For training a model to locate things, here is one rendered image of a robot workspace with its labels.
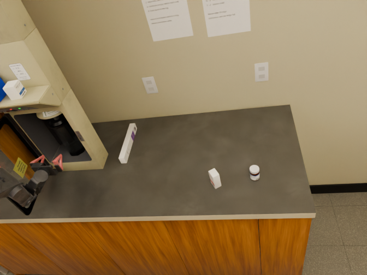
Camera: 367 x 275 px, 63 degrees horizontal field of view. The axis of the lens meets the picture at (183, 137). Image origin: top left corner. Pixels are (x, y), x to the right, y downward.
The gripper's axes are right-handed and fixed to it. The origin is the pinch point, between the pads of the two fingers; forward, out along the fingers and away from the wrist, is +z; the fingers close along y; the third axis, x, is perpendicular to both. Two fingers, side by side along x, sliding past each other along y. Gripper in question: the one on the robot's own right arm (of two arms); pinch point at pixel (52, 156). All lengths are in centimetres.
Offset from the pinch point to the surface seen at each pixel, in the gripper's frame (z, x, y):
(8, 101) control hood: 0.9, -33.6, 1.6
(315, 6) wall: 55, -31, -126
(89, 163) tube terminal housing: 9.9, 18.5, -8.0
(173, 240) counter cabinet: -17, 53, -52
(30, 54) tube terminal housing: 10, -48, -13
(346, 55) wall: 55, -4, -144
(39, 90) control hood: 6.7, -33.7, -9.9
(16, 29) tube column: 11, -58, -13
